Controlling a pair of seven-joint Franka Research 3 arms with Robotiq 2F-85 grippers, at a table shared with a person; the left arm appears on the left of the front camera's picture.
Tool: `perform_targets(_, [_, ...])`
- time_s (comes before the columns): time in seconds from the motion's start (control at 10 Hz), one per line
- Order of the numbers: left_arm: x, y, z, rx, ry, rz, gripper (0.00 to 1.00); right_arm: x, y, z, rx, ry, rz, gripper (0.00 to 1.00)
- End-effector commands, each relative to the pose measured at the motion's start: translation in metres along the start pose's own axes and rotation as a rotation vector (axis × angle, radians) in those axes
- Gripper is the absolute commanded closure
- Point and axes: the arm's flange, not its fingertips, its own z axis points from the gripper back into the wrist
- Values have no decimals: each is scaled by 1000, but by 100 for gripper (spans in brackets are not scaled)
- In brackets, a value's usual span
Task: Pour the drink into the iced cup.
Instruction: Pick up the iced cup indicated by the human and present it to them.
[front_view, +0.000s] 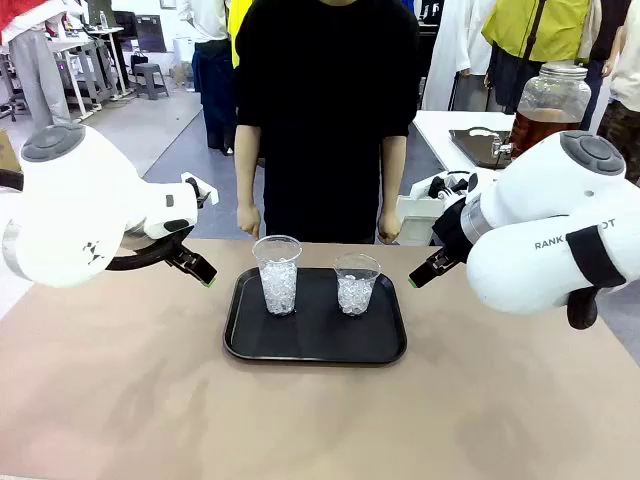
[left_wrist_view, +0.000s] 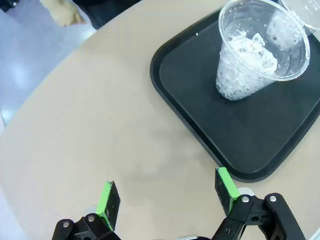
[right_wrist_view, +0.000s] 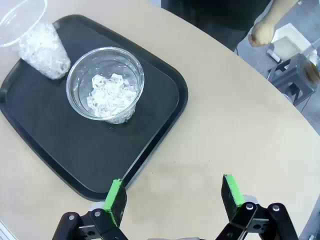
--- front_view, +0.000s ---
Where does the glass tea dispenser jar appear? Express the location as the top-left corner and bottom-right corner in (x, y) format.
(489, 62), (593, 162)

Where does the grey plastic step stool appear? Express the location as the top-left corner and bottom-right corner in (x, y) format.
(133, 63), (170, 100)

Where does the white metal work desk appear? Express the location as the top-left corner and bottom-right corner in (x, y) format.
(47, 27), (129, 121)

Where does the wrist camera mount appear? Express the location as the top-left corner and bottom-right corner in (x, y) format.
(427, 172), (479, 202)
(180, 171), (220, 209)

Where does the tall clear iced cup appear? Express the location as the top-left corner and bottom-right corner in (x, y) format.
(252, 233), (303, 317)

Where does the figure in grey trousers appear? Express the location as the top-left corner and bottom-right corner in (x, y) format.
(0, 0), (86, 132)

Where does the mannequin in camouflage trousers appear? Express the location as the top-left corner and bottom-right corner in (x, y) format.
(597, 0), (640, 184)

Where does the person's right hand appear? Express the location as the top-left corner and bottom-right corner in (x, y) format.
(237, 202), (262, 239)

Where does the black plastic serving tray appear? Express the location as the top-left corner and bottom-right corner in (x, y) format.
(222, 266), (409, 365)

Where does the person's left forearm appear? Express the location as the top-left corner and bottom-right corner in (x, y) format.
(380, 133), (411, 215)

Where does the person in black shirt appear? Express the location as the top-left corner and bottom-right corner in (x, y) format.
(233, 0), (421, 245)

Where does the mannequin with blue skirt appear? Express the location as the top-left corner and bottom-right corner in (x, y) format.
(178, 0), (239, 154)

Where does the person's left hand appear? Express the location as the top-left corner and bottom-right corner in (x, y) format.
(378, 209), (404, 245)

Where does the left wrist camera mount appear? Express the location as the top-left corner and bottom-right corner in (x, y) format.
(180, 171), (220, 209)

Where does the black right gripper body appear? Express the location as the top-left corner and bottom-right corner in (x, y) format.
(432, 197), (471, 259)

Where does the mannequin with yellow scarf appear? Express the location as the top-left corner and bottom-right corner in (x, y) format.
(227, 0), (252, 70)

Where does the white side table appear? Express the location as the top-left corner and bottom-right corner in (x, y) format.
(398, 109), (517, 246)

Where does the dark screen panel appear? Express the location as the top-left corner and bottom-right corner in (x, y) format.
(134, 14), (169, 54)

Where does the short clear iced cup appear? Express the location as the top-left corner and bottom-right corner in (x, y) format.
(333, 253), (382, 317)

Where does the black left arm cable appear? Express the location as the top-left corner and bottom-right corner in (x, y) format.
(103, 224), (197, 274)

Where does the mannequin in yellow-green jacket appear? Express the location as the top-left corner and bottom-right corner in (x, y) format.
(481, 0), (604, 116)

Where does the brown cardboard box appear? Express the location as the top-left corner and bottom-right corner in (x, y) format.
(0, 128), (24, 174)

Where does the white hanging robe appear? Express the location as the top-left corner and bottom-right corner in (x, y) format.
(424, 0), (497, 112)

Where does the dark tray with white cloth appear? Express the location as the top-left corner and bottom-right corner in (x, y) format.
(448, 126), (514, 170)

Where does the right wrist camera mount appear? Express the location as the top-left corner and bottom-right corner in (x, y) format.
(427, 172), (479, 202)

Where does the person's right forearm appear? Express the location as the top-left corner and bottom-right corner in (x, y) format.
(234, 124), (264, 207)

